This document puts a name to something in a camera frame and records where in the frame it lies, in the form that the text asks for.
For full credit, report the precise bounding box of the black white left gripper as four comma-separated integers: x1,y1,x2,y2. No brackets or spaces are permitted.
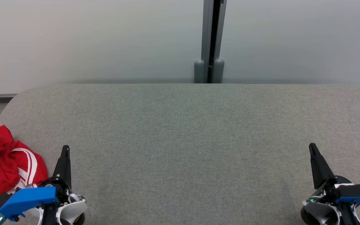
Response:
27,145,87,225

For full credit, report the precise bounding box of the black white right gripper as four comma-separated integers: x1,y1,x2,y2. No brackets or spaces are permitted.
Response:
300,143,360,225

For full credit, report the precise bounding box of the grey cylinder door stop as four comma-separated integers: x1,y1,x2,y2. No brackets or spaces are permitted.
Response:
213,58,225,84
194,59,205,84

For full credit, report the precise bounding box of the grey vertical door frame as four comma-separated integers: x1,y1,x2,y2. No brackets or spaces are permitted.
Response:
201,0,227,84

